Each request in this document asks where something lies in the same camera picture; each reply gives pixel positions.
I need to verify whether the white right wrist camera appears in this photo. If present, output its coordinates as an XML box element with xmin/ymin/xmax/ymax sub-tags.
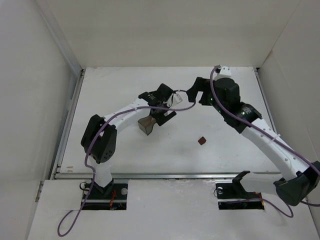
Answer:
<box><xmin>214</xmin><ymin>65</ymin><xmax>232</xmax><ymax>80</ymax></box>

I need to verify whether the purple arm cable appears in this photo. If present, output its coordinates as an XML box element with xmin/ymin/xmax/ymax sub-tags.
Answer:
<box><xmin>209</xmin><ymin>65</ymin><xmax>320</xmax><ymax>218</ymax></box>
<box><xmin>57</xmin><ymin>90</ymin><xmax>197</xmax><ymax>237</ymax></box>

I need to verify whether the dark red wood block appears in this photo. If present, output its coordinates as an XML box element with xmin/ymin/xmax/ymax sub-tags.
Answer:
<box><xmin>198</xmin><ymin>136</ymin><xmax>207</xmax><ymax>146</ymax></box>

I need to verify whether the aluminium rail right edge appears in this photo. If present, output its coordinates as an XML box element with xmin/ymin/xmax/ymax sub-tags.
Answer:
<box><xmin>253</xmin><ymin>67</ymin><xmax>278</xmax><ymax>134</ymax></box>

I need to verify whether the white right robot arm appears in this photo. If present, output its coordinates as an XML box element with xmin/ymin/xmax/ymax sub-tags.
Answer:
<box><xmin>186</xmin><ymin>77</ymin><xmax>320</xmax><ymax>206</ymax></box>

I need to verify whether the aluminium rail edge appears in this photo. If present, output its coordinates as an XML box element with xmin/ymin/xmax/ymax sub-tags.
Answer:
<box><xmin>253</xmin><ymin>67</ymin><xmax>278</xmax><ymax>134</ymax></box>
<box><xmin>49</xmin><ymin>172</ymin><xmax>292</xmax><ymax>181</ymax></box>
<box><xmin>44</xmin><ymin>69</ymin><xmax>86</xmax><ymax>180</ymax></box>

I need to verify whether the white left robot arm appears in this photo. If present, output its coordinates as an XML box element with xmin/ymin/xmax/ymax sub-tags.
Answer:
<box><xmin>80</xmin><ymin>83</ymin><xmax>180</xmax><ymax>197</ymax></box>

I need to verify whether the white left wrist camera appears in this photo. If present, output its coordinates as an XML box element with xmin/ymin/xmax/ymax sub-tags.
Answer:
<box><xmin>166</xmin><ymin>93</ymin><xmax>183</xmax><ymax>108</ymax></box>

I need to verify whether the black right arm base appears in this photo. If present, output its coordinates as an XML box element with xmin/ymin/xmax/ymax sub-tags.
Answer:
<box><xmin>213</xmin><ymin>170</ymin><xmax>265</xmax><ymax>210</ymax></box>

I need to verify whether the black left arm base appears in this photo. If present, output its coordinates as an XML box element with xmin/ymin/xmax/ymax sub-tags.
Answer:
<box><xmin>82</xmin><ymin>183</ymin><xmax>128</xmax><ymax>211</ymax></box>

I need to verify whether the aluminium rail front edge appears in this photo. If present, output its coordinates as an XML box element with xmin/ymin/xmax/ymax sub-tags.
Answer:
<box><xmin>49</xmin><ymin>172</ymin><xmax>292</xmax><ymax>181</ymax></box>

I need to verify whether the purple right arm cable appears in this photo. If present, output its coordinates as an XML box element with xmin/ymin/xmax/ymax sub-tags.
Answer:
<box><xmin>209</xmin><ymin>65</ymin><xmax>320</xmax><ymax>218</ymax></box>

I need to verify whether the smoky transparent plastic bin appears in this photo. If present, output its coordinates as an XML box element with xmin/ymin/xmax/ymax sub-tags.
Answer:
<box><xmin>137</xmin><ymin>115</ymin><xmax>156</xmax><ymax>136</ymax></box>

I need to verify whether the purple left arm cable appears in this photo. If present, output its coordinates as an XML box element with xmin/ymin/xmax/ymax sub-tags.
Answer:
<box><xmin>57</xmin><ymin>90</ymin><xmax>197</xmax><ymax>237</ymax></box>

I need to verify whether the aluminium rail left edge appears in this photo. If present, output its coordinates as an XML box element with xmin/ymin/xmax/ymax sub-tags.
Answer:
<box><xmin>44</xmin><ymin>69</ymin><xmax>86</xmax><ymax>180</ymax></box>

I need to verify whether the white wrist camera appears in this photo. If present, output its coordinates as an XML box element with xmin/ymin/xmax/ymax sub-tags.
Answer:
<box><xmin>214</xmin><ymin>65</ymin><xmax>232</xmax><ymax>80</ymax></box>
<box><xmin>166</xmin><ymin>93</ymin><xmax>183</xmax><ymax>108</ymax></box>

